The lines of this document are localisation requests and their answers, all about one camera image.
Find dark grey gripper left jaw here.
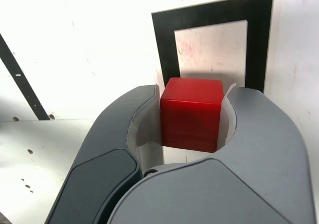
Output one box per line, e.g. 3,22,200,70
44,84,165,224

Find red cube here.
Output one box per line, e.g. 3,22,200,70
159,77,224,154

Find black tape strip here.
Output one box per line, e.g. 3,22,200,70
0,33,50,121

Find black tape square outline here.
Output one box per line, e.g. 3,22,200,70
151,0,274,94

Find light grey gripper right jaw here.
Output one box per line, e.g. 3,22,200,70
107,83,314,224

